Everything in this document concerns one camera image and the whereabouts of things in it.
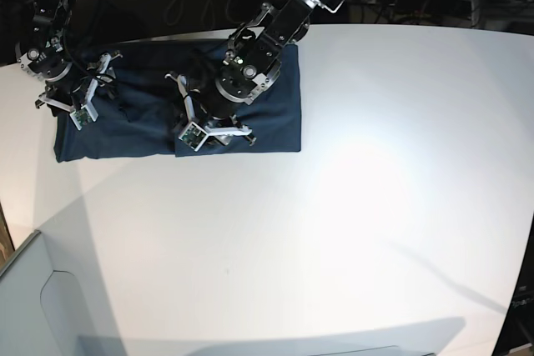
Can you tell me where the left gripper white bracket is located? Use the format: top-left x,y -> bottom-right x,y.
164,72 -> 256,152

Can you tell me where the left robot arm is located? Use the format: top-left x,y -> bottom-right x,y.
166,0 -> 345,152

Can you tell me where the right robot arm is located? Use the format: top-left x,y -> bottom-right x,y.
16,0 -> 122,130

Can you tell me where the dark blue T-shirt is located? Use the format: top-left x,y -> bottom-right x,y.
53,41 -> 301,163

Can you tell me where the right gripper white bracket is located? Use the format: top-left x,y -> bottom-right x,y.
35,51 -> 122,130

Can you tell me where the grey plastic bin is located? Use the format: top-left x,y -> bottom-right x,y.
0,229 -> 126,356

